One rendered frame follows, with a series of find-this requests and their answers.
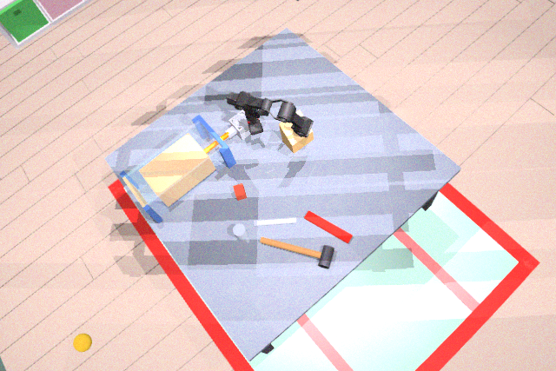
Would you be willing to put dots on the white flat bar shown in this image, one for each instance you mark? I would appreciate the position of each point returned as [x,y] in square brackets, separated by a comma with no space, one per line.
[275,222]

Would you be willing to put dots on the red flat bar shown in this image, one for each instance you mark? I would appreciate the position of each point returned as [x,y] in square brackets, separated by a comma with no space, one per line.
[327,226]

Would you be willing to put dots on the mallet with wooden handle and black head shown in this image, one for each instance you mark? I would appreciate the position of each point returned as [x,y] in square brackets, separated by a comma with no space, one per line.
[325,256]

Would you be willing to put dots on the white cylinder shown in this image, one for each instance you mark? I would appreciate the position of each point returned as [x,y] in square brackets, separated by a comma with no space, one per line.
[240,232]

